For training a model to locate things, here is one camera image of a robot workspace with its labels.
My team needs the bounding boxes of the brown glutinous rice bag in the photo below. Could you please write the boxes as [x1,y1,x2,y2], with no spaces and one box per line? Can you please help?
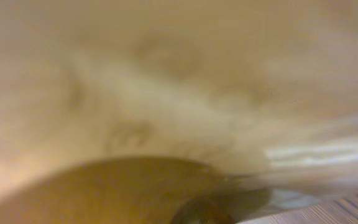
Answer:
[0,0,358,223]

